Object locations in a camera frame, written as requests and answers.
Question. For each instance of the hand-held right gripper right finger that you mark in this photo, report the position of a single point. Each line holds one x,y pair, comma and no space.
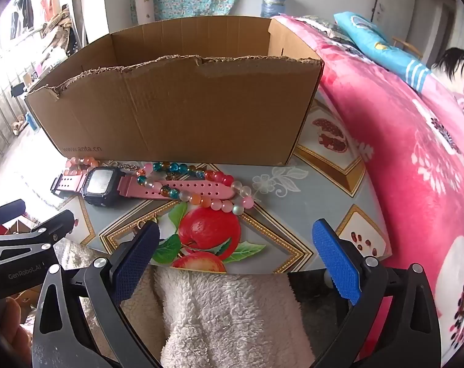
335,260

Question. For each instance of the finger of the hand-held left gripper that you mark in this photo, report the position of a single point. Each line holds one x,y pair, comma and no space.
44,230
5,211

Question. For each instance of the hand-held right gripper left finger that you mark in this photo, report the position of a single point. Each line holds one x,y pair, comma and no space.
136,260

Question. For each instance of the black and pink wristwatch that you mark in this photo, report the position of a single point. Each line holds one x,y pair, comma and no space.
99,184

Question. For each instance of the brown cardboard box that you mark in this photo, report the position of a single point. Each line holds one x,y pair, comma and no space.
178,115

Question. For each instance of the person's left hand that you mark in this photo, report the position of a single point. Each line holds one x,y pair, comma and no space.
5,333

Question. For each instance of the metal balcony railing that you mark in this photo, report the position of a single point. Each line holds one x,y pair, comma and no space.
2,115

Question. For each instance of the white fleece garment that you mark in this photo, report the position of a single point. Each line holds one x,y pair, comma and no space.
224,314

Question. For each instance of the pink floral blanket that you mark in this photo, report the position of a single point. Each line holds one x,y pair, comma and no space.
389,130

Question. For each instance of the pile of clothes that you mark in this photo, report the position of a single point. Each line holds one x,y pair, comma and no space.
61,25

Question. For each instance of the black hanging jacket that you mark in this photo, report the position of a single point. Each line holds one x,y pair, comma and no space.
23,11

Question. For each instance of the blue cartoon pillow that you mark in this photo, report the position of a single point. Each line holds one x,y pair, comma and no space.
377,46

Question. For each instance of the wooden chair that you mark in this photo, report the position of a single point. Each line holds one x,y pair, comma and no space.
408,46

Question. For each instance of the doll with black hair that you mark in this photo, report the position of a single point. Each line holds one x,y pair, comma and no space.
458,61

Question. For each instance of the white patterned roll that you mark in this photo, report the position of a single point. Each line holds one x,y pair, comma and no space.
143,7

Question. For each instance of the blue water dispenser bottle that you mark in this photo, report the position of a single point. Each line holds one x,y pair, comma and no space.
274,2

